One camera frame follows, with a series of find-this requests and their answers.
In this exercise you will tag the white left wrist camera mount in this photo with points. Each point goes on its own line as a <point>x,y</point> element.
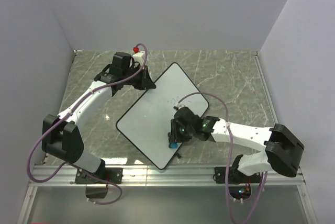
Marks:
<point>138,55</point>

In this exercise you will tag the blue bone-shaped whiteboard eraser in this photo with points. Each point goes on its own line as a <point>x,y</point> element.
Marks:
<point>173,145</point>

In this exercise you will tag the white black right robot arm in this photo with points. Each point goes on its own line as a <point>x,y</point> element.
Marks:
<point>219,130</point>

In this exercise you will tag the white whiteboard black frame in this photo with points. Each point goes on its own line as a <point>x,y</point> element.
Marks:
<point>146,123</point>

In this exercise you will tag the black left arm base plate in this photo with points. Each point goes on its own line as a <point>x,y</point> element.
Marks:
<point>110,174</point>

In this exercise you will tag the aluminium rail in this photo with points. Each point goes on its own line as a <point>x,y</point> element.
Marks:
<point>179,175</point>
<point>269,90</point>

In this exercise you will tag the aluminium right side rail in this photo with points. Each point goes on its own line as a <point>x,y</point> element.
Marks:
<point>269,90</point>

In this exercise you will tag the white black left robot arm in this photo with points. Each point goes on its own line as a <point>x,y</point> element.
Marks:
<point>62,133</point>

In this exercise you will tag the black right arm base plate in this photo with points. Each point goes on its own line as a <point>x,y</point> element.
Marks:
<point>225,175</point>

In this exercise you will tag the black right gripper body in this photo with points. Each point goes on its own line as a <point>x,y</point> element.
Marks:
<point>181,134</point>

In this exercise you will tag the aluminium front rail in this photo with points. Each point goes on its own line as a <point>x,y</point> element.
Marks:
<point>179,175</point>

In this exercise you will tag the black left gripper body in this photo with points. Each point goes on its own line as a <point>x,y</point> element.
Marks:
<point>136,81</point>

